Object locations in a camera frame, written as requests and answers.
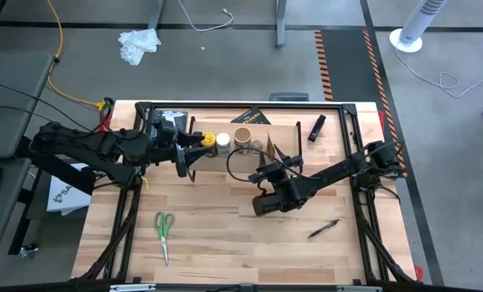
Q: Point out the black desk frame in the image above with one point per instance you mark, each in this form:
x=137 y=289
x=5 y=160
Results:
x=62 y=174

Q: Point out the white tower fan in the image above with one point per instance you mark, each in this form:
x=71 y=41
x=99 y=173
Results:
x=417 y=20

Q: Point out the black table frame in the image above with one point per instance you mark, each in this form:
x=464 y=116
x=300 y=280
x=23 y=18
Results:
x=306 y=105

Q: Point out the black pen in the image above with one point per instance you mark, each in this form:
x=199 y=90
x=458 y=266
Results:
x=322 y=229

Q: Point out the white-lid seasoning jar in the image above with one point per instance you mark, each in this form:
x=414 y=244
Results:
x=223 y=140

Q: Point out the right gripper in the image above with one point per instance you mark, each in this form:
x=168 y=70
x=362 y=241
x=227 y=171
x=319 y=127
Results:
x=277 y=178

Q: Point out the black book yellow title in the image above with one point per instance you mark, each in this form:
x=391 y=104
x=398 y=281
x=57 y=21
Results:
x=251 y=117

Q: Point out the desk caster wheel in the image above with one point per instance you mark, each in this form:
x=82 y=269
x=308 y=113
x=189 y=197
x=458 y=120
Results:
x=28 y=251

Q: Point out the grey box device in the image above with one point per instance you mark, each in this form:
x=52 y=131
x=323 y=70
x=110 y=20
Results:
x=288 y=97

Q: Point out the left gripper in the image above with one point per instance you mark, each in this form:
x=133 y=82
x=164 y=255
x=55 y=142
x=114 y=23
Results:
x=168 y=150

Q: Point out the red clamp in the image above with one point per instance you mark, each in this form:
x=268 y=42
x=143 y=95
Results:
x=104 y=123
x=382 y=119
x=418 y=272

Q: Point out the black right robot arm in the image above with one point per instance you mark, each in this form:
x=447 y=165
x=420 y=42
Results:
x=338 y=170

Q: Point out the wooden shelf black metal legs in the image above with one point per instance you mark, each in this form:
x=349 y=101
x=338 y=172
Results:
x=245 y=163

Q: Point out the tan-lid spice jar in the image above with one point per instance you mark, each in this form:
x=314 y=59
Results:
x=243 y=136

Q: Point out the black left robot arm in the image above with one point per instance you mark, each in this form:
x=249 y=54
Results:
x=103 y=148

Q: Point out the grey desk leg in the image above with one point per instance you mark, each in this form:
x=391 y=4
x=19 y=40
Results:
x=156 y=14
x=281 y=24

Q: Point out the yellow-lid spice jar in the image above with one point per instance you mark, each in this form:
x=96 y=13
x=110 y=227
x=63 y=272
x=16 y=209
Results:
x=209 y=140

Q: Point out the grey desk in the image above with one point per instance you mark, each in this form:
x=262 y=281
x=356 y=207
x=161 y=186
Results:
x=1 y=227
x=9 y=105

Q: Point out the crumpled white cloth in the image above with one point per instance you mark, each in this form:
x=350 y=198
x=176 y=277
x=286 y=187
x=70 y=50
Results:
x=137 y=44

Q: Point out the black white illustrated book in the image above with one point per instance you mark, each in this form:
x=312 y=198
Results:
x=172 y=117

